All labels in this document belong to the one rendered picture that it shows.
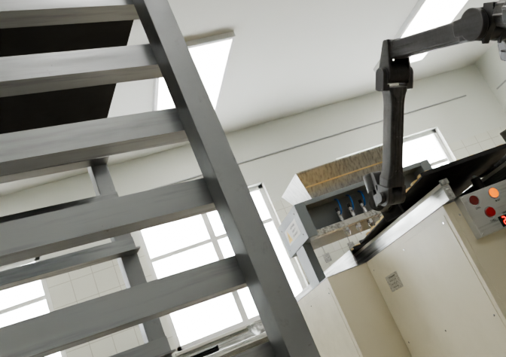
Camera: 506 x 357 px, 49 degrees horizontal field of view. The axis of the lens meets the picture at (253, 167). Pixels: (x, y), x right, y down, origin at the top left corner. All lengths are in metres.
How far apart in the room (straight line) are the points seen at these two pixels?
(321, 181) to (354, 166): 0.18
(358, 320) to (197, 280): 1.87
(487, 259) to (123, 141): 1.45
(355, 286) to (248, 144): 3.82
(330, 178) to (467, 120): 4.77
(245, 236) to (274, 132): 5.65
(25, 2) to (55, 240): 0.28
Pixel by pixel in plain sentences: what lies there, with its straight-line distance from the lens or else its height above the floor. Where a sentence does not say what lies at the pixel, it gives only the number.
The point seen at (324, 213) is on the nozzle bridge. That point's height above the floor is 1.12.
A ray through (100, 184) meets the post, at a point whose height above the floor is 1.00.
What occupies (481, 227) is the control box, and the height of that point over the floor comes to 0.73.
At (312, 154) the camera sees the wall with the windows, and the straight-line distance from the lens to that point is 6.19.
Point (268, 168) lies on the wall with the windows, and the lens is 5.98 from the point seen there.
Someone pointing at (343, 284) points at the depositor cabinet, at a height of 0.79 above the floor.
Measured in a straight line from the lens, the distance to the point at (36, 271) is 0.97.
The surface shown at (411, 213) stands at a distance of 2.05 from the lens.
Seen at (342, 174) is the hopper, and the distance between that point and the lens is 2.63.
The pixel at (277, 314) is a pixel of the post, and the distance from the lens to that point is 0.54.
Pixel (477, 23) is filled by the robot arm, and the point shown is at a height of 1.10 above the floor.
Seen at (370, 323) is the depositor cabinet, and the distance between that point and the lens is 2.41.
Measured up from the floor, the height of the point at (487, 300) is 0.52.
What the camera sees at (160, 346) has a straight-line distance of 0.96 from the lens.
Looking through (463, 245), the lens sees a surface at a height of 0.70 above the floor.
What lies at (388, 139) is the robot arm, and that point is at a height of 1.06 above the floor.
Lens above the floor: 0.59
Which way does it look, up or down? 19 degrees up
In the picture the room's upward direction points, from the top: 24 degrees counter-clockwise
